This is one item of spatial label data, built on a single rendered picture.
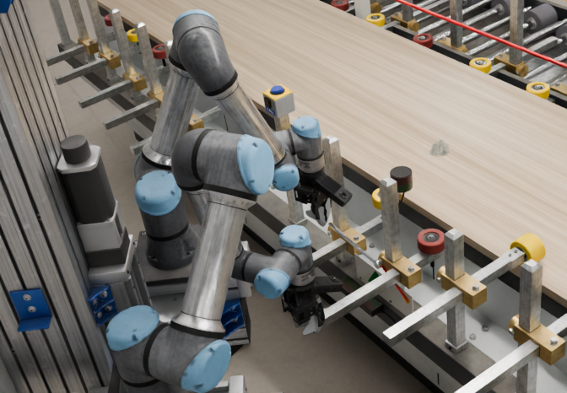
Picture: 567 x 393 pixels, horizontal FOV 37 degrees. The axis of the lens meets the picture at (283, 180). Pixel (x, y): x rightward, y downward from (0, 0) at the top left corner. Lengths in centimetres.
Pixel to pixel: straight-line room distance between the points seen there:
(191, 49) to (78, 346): 75
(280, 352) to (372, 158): 100
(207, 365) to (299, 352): 171
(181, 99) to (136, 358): 72
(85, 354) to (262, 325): 155
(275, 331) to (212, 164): 185
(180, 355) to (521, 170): 138
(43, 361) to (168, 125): 67
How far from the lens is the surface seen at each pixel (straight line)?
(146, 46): 349
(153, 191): 221
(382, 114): 306
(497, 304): 257
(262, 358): 345
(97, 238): 198
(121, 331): 184
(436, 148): 283
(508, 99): 311
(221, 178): 175
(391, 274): 244
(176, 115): 224
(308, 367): 339
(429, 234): 250
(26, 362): 218
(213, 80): 205
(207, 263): 176
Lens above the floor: 249
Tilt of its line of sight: 35 degrees down
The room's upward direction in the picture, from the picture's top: 9 degrees counter-clockwise
